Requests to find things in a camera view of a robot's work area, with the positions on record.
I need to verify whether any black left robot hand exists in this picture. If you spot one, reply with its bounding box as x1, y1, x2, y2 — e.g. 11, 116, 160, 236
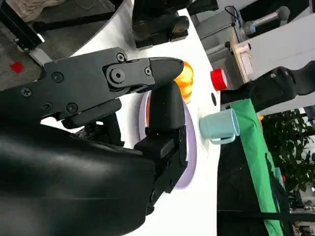
131, 0, 190, 50

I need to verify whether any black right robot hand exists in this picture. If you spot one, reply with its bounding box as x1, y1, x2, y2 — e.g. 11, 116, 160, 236
0, 47, 188, 236

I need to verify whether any orange and white toy bread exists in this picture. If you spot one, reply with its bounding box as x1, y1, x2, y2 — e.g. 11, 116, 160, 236
146, 60, 195, 129

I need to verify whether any red tape roll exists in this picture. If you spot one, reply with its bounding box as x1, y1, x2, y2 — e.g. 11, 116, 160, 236
210, 68, 229, 91

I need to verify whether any lilac plate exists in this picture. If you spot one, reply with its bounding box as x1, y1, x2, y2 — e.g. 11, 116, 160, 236
138, 90, 198, 190

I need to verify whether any pale green mug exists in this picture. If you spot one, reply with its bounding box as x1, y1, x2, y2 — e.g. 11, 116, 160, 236
198, 108, 240, 145

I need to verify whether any beige cloth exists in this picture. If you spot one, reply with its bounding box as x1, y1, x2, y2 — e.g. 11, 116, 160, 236
14, 0, 75, 24

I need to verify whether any red floor marker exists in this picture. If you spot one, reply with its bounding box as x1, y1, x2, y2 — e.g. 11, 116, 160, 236
9, 61, 25, 74

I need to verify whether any black cloth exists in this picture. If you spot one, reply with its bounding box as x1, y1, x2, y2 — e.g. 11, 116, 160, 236
216, 98, 293, 236

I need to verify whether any green cloth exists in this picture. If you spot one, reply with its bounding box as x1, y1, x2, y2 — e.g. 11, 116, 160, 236
229, 98, 286, 236

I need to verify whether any green leafy plant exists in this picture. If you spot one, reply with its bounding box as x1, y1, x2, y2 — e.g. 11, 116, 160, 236
257, 107, 315, 200

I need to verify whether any silver bracket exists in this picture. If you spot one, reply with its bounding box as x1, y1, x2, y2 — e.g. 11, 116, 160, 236
28, 47, 53, 67

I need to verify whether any black stand post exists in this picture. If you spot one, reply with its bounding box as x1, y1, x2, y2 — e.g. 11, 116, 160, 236
0, 0, 45, 53

